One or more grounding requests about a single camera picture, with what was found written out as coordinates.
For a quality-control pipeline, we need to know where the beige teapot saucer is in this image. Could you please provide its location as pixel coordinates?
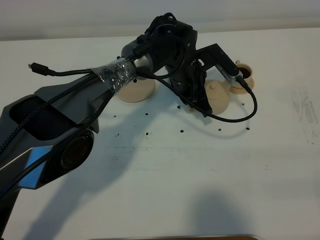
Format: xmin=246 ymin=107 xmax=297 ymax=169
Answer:
xmin=116 ymin=79 xmax=156 ymax=103

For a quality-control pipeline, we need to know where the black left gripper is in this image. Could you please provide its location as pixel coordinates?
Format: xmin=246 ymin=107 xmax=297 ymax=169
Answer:
xmin=169 ymin=30 xmax=213 ymax=117

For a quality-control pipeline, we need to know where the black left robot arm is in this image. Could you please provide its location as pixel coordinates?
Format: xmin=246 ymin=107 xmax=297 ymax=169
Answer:
xmin=0 ymin=13 xmax=212 ymax=231

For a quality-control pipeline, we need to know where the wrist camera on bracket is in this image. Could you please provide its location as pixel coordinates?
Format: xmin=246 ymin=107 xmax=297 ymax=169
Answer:
xmin=195 ymin=43 xmax=242 ymax=85

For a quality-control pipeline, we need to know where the beige teacup far right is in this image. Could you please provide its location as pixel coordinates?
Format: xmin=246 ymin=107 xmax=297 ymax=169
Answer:
xmin=235 ymin=60 xmax=253 ymax=85

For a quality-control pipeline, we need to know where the beige teapot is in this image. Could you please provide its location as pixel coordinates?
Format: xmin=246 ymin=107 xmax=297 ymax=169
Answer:
xmin=204 ymin=79 xmax=230 ymax=115

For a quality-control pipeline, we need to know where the beige saucer far right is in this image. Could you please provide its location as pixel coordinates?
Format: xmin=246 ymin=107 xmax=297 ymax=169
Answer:
xmin=229 ymin=76 xmax=255 ymax=95

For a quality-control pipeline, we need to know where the black braided camera cable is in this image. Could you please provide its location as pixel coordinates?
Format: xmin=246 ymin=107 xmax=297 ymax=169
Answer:
xmin=0 ymin=67 xmax=258 ymax=156

